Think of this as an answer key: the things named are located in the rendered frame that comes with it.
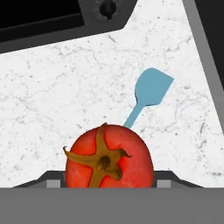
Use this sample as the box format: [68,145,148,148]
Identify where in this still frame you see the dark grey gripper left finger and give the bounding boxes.
[12,170,67,189]

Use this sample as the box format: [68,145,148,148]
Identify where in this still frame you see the red tomato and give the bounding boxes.
[62,122,155,189]

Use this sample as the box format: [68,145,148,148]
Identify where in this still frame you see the dark grey hob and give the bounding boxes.
[0,0,138,54]

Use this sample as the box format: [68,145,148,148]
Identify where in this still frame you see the light blue spatula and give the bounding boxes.
[122,67,175,130]

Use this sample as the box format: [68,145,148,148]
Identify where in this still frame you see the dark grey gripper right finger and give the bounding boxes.
[152,170,205,189]

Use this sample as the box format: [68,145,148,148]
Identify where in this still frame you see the black hob knob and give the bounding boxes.
[99,0,118,21]

